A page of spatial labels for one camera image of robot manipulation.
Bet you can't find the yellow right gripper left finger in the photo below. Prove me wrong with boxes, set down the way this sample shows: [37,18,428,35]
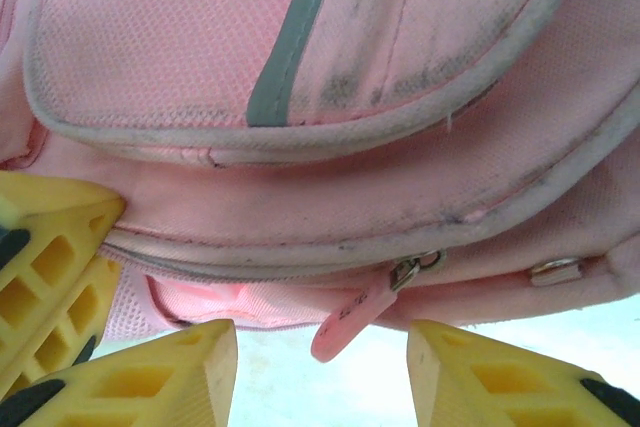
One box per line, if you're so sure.
[0,319,237,427]

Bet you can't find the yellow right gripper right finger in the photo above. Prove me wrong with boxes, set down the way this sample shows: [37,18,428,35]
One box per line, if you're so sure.
[407,319,640,427]

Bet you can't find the pink school backpack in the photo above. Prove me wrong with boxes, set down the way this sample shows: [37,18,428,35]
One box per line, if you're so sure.
[0,0,640,364]

